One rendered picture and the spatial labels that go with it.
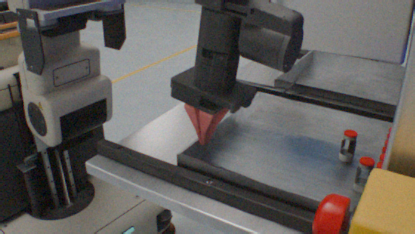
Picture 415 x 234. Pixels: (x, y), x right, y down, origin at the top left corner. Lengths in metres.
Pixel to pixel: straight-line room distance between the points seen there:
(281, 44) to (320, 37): 0.96
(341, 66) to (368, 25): 0.37
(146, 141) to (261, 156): 0.19
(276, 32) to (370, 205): 0.23
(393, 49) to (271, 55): 0.98
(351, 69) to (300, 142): 0.42
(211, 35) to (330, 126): 0.32
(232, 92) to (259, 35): 0.10
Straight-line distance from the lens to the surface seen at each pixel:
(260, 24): 0.44
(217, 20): 0.46
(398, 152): 0.33
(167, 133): 0.65
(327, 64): 1.03
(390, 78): 1.00
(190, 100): 0.51
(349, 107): 0.74
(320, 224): 0.29
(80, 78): 1.14
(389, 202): 0.28
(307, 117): 0.70
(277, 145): 0.62
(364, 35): 1.37
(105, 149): 0.59
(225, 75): 0.49
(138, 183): 0.54
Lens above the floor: 1.19
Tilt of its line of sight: 26 degrees down
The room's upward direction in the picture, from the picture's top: straight up
